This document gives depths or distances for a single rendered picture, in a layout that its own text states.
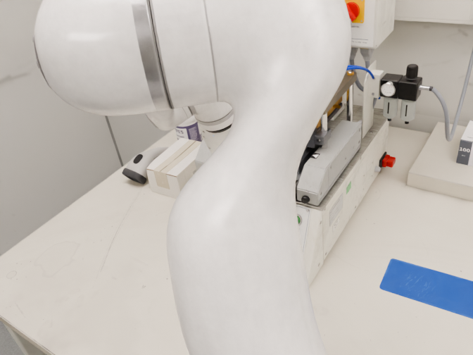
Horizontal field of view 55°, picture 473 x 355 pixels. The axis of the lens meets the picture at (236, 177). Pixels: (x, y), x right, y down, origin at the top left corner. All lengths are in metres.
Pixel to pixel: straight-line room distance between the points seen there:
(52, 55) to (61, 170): 2.19
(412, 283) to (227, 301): 0.81
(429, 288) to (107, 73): 0.89
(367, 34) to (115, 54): 0.86
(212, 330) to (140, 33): 0.20
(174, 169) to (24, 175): 1.21
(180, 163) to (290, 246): 1.05
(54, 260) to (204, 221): 1.03
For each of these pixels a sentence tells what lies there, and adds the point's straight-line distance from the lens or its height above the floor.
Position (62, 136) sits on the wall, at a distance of 2.48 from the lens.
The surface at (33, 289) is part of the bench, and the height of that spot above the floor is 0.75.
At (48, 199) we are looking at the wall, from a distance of 2.52.
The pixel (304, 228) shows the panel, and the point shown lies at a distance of 1.00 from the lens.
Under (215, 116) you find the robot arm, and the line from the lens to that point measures 0.81.
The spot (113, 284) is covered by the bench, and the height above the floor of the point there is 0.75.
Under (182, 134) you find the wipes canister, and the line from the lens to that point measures 1.51.
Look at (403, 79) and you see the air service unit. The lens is 1.13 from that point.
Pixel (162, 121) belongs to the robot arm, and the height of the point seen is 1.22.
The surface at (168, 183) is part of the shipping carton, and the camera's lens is 1.33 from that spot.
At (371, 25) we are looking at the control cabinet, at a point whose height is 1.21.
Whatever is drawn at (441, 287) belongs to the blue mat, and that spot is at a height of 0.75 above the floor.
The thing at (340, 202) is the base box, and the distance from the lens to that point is 1.08.
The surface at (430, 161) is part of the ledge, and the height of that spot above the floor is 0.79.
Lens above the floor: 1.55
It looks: 35 degrees down
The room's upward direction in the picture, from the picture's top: 9 degrees counter-clockwise
